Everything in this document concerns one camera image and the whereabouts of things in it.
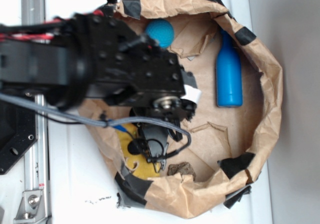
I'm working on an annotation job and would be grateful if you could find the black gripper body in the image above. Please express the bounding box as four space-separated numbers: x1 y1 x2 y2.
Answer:
129 71 202 127

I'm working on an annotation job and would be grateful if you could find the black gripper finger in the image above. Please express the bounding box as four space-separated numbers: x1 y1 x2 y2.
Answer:
143 125 169 173
127 129 149 159

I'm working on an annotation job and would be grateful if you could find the yellow cloth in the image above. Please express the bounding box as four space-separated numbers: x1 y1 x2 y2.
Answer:
116 123 160 180

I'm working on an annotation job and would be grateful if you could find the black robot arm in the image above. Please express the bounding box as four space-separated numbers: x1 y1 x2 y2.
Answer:
0 10 198 174

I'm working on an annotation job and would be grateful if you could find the brown rock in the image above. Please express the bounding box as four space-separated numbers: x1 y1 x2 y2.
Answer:
167 162 196 180

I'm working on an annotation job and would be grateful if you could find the blue plastic bottle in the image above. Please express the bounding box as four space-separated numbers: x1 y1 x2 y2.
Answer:
216 30 243 107

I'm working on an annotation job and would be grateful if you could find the brown paper bag bin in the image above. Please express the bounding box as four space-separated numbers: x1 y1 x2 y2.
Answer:
88 0 283 219

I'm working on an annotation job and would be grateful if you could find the blue golf ball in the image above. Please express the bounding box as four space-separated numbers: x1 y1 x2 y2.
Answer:
145 19 175 48

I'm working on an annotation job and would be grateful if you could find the grey cable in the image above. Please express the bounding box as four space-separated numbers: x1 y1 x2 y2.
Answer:
0 93 192 159

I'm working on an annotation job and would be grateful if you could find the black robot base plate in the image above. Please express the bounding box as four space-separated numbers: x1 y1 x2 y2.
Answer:
0 101 38 175

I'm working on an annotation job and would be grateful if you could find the metal corner bracket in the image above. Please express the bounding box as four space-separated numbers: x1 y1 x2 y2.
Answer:
13 190 46 224

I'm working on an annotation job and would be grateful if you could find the aluminium rail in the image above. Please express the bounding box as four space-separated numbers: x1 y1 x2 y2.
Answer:
21 0 52 224

